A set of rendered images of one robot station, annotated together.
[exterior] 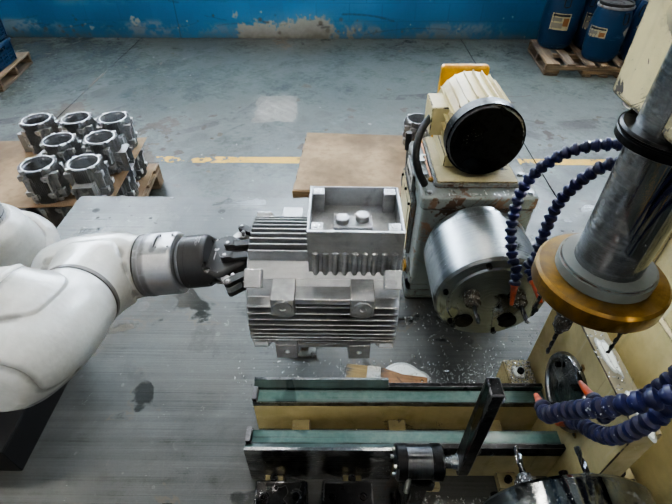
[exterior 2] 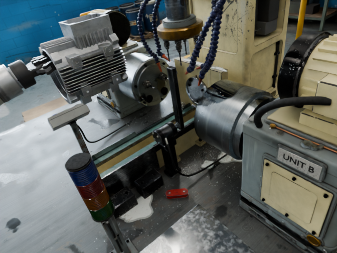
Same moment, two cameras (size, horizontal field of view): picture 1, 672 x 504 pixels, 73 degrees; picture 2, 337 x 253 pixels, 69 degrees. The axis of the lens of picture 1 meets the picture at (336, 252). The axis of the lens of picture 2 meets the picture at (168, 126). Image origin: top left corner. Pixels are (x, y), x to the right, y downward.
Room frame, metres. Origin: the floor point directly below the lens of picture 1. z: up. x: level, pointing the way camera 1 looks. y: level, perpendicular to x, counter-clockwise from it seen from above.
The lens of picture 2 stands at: (-0.31, 0.25, 1.56)
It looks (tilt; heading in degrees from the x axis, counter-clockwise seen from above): 35 degrees down; 327
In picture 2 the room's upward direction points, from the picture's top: 11 degrees counter-clockwise
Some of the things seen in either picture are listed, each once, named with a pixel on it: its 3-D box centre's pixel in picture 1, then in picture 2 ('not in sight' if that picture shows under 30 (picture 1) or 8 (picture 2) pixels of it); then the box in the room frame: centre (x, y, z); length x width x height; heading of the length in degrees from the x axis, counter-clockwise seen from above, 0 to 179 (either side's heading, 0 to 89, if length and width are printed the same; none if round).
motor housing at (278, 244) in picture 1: (324, 279); (85, 64); (0.47, 0.02, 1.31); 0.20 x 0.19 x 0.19; 90
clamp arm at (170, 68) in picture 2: (475, 431); (175, 100); (0.33, -0.21, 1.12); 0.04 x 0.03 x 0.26; 90
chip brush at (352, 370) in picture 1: (385, 376); not in sight; (0.63, -0.12, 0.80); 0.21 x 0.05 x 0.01; 82
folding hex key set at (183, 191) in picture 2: not in sight; (177, 193); (0.23, -0.08, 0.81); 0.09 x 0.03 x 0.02; 52
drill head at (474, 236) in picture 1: (476, 256); (139, 76); (0.82, -0.34, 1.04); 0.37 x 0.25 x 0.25; 0
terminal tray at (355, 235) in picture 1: (354, 229); (87, 30); (0.47, -0.02, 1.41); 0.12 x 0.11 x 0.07; 90
